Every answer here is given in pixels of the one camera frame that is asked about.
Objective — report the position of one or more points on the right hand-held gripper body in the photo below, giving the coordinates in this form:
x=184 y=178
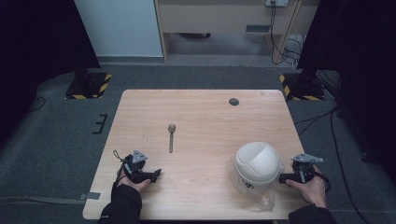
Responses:
x=304 y=169

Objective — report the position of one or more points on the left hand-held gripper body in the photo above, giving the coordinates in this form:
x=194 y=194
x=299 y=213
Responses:
x=136 y=166

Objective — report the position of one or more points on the white helmet with clear visor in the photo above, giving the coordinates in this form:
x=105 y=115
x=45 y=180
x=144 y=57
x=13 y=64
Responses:
x=257 y=165

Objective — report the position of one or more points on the person's left hand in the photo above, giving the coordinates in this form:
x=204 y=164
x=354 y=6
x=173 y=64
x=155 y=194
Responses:
x=137 y=185

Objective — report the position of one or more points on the person's right hand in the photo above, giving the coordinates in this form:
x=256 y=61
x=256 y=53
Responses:
x=311 y=191

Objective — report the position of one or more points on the metal spoon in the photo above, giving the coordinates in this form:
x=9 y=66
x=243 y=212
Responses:
x=171 y=137

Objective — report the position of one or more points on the black stand base striped tape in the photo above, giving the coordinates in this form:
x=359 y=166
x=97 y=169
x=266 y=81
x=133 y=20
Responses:
x=88 y=85
x=303 y=88

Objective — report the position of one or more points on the dark round table grommet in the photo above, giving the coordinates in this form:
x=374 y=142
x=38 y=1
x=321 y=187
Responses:
x=233 y=101

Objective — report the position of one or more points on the black curtain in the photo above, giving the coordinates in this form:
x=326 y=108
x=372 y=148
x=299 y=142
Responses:
x=37 y=46
x=361 y=62

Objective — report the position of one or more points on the white partition panel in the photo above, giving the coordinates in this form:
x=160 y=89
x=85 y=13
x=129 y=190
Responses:
x=118 y=28

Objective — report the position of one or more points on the beige wooden desk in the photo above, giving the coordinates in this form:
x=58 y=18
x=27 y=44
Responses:
x=218 y=18

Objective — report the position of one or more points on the grey power strip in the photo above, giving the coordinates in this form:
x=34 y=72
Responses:
x=277 y=2

